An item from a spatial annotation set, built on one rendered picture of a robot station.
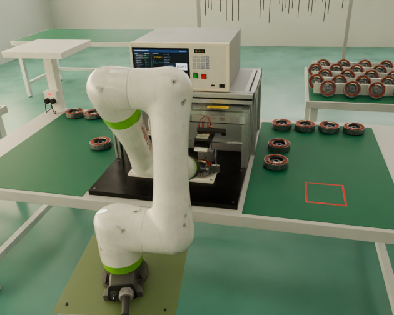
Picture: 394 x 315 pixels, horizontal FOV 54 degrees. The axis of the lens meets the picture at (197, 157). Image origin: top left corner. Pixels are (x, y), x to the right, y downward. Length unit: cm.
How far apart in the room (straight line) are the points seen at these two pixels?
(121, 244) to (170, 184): 23
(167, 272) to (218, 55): 90
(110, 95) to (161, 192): 29
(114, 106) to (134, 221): 32
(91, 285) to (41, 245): 150
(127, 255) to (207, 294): 113
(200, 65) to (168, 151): 75
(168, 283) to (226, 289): 104
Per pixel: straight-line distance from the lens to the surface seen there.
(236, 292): 227
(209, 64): 170
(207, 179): 170
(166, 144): 102
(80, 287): 132
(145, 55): 177
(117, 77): 104
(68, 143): 226
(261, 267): 242
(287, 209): 158
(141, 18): 852
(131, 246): 114
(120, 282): 121
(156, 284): 127
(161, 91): 99
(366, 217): 161
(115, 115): 110
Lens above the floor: 165
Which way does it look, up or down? 28 degrees down
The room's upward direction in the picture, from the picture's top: 2 degrees counter-clockwise
